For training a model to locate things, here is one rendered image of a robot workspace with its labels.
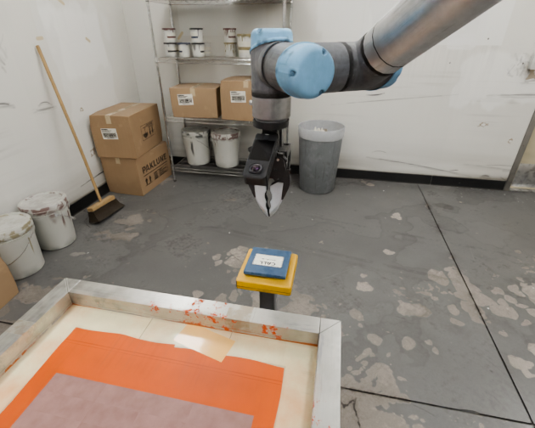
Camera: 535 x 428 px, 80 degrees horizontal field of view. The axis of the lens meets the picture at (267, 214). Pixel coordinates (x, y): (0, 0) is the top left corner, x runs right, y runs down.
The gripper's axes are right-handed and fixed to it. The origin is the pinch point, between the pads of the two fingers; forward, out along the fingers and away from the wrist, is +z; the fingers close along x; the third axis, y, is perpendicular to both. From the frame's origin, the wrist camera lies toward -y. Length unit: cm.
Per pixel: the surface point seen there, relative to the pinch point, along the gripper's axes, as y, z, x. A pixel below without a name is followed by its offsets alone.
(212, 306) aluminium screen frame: -19.0, 11.3, 7.1
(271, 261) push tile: -0.6, 13.2, -0.8
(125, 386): -35.0, 14.8, 16.3
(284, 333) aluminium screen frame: -21.1, 12.7, -7.2
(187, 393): -34.0, 14.7, 6.1
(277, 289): -6.6, 16.0, -3.4
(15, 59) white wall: 147, -18, 212
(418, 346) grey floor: 66, 110, -68
